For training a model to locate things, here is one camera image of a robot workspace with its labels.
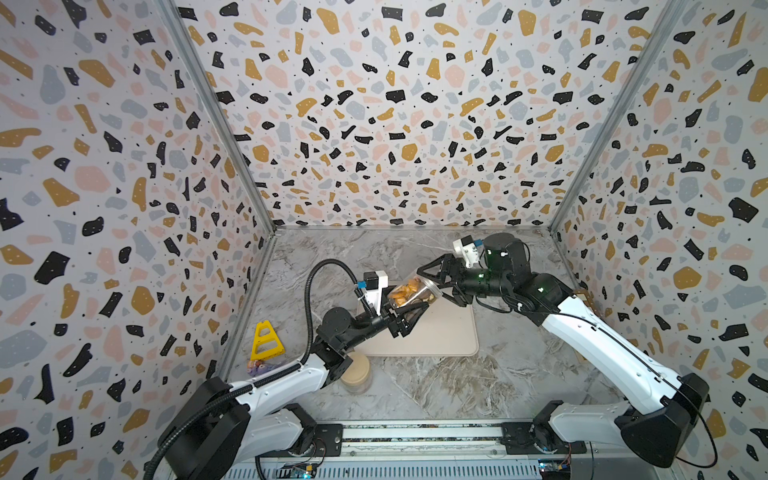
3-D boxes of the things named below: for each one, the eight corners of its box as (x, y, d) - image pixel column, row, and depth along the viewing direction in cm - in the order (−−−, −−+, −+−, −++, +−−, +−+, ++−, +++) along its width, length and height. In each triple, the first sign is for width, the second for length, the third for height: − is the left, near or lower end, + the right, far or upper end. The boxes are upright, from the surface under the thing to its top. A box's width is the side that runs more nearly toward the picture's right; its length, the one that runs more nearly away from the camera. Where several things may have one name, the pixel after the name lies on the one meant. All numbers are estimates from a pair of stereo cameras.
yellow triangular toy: (252, 361, 89) (249, 359, 87) (258, 325, 96) (255, 322, 95) (283, 356, 90) (281, 354, 88) (286, 320, 98) (285, 317, 96)
